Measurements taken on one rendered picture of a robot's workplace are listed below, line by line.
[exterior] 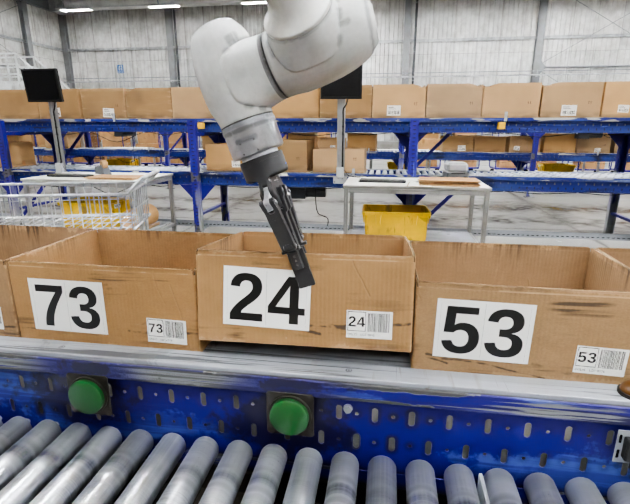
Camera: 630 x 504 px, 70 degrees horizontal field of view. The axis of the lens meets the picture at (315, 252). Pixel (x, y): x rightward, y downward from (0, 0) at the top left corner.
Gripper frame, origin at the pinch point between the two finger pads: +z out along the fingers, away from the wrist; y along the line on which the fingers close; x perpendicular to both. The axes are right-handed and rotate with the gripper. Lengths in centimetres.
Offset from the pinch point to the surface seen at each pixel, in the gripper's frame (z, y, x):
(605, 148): 157, -865, 384
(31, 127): -166, -447, -391
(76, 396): 9.3, 8.1, -47.7
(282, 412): 22.0, 8.1, -10.3
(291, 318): 8.1, 1.6, -4.7
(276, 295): 3.4, 1.3, -5.9
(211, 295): -0.1, 1.3, -17.6
